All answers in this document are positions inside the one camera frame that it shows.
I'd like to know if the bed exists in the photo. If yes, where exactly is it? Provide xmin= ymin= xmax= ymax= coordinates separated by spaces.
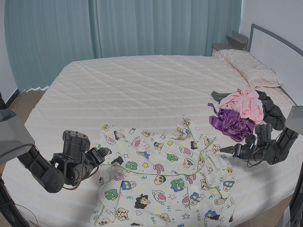
xmin=0 ymin=24 xmax=303 ymax=227

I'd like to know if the white printed pyjama top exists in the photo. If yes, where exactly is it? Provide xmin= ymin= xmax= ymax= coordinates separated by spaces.
xmin=89 ymin=114 xmax=237 ymax=227

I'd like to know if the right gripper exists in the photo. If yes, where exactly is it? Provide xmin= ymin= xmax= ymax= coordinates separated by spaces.
xmin=233 ymin=143 xmax=255 ymax=162

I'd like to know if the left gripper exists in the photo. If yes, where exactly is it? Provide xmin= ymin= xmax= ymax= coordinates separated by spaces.
xmin=80 ymin=147 xmax=106 ymax=178

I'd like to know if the purple garment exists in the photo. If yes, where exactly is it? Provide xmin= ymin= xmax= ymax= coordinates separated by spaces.
xmin=208 ymin=102 xmax=256 ymax=142

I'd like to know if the pink garment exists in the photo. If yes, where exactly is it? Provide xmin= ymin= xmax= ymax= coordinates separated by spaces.
xmin=219 ymin=88 xmax=264 ymax=125

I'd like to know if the grey bedside table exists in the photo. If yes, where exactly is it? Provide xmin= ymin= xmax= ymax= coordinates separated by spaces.
xmin=212 ymin=31 xmax=248 ymax=56

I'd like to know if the blue-green curtain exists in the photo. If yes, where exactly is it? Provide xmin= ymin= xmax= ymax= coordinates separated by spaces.
xmin=4 ymin=0 xmax=243 ymax=92

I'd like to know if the dark grey garment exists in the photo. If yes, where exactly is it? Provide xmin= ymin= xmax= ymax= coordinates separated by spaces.
xmin=211 ymin=90 xmax=287 ymax=131

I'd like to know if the cream pillow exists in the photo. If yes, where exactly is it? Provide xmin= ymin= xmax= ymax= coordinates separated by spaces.
xmin=211 ymin=49 xmax=283 ymax=88

